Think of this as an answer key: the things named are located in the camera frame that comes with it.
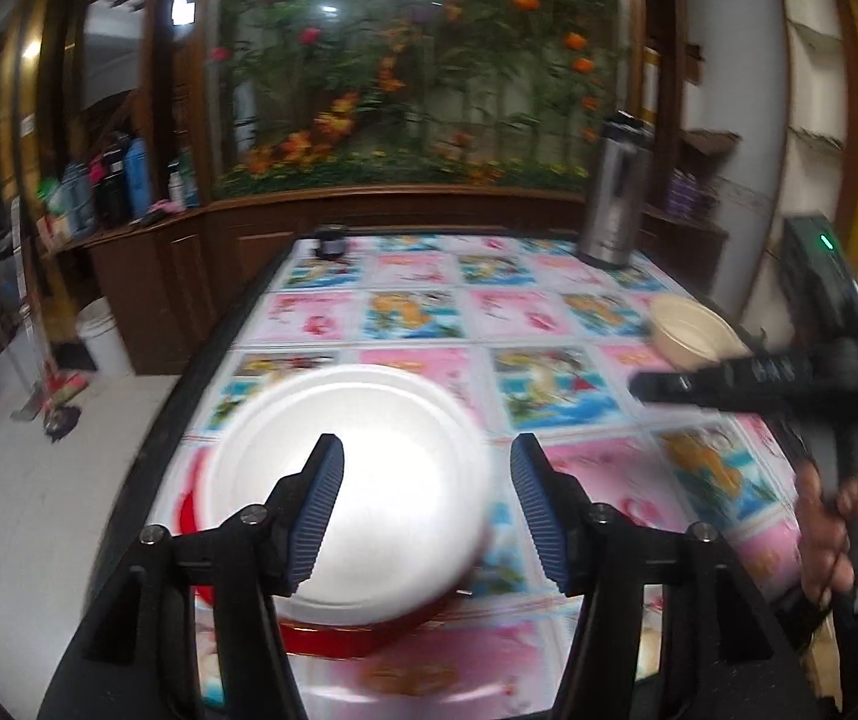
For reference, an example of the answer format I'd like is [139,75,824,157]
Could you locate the red broom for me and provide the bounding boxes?
[13,195,92,417]

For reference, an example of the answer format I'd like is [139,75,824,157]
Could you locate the wooden wall shelf unit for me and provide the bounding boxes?
[639,0,858,316]

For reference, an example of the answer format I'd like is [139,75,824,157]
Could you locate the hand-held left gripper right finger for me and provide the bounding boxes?
[510,433,824,720]

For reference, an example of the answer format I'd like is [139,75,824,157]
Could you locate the stainless steel thermos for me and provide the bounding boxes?
[577,111,655,269]

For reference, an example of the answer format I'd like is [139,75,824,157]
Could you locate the white foam plate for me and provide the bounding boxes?
[204,366,496,625]

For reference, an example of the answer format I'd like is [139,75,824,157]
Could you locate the blue detergent bottle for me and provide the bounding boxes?
[127,137,154,217]

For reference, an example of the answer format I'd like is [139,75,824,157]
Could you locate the cream bowl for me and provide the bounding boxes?
[648,295,749,370]

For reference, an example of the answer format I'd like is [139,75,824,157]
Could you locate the artificial flower display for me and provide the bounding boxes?
[211,0,625,200]

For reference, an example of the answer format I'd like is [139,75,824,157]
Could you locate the person's right hand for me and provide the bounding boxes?
[793,435,858,605]

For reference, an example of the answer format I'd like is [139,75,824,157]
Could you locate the light blue jug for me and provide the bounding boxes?
[60,161,94,233]

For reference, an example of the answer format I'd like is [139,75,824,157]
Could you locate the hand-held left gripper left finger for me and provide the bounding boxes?
[37,433,346,720]

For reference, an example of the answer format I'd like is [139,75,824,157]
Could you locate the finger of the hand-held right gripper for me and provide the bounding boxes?
[628,349,846,417]

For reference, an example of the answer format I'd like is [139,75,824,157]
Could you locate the purple bottles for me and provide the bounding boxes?
[665,169,716,217]

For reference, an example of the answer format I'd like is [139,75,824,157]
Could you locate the white plastic bucket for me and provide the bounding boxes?
[75,296,134,377]

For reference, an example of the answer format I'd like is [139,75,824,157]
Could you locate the black thermos flask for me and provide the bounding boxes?
[95,136,131,226]

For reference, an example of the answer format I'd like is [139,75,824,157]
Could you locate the large red plastic plate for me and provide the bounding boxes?
[174,450,475,657]

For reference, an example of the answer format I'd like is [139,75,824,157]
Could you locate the black mop head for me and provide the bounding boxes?
[43,406,83,440]

